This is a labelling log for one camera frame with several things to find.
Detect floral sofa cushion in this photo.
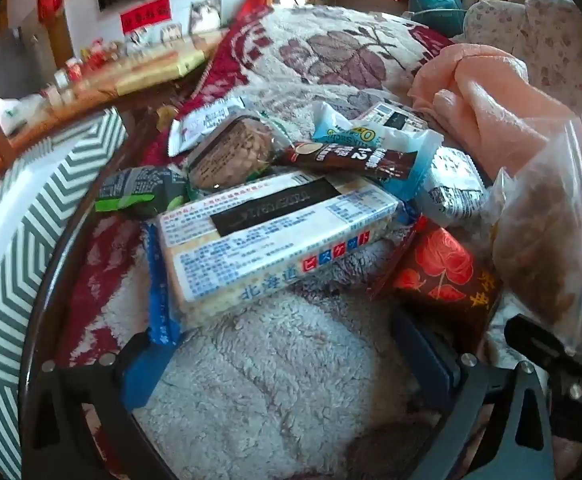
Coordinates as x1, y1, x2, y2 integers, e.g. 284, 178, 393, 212
464, 0, 582, 117

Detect brown chocolate bar wrapper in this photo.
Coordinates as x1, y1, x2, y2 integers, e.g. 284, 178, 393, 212
270, 141, 418, 187

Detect green grey snack packet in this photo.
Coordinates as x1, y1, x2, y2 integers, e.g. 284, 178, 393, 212
95, 164, 193, 219

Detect long white biscuit packet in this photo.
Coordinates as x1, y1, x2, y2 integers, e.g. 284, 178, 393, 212
141, 170, 422, 347

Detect white red snack packet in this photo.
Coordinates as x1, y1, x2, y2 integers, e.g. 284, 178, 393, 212
167, 96, 246, 157

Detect red flower snack packet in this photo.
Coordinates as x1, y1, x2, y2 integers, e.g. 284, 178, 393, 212
370, 224, 503, 332

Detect red wall poster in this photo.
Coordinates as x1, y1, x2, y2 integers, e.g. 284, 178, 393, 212
120, 0, 173, 37

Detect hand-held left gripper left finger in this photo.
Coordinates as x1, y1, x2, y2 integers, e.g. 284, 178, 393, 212
31, 331, 182, 480

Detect clear zip bag of nuts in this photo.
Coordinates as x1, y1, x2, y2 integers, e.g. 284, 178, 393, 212
490, 114, 582, 357

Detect red white floral blanket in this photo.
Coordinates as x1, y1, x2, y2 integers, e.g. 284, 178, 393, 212
56, 0, 582, 480

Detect marble top wooden counter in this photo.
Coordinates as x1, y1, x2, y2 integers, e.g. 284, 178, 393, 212
0, 27, 229, 131

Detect green white striped box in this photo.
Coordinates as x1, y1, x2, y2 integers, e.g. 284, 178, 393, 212
0, 107, 129, 480

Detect large wedding photo frame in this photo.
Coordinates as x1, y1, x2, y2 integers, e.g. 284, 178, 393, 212
189, 0, 224, 34

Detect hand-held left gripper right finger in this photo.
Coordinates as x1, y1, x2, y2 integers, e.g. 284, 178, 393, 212
390, 309, 558, 480

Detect clear round cake packet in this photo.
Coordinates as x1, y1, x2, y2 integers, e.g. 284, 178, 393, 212
186, 114, 293, 192

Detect white black-print snack packet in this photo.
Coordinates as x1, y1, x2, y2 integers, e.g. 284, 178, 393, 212
415, 146, 488, 229

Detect pink towel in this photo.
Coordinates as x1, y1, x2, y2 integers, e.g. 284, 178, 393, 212
407, 44, 582, 182

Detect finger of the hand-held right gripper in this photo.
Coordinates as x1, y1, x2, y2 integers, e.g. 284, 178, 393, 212
504, 314, 582, 417

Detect light blue snack packet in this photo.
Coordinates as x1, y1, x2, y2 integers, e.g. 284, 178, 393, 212
312, 101, 445, 212

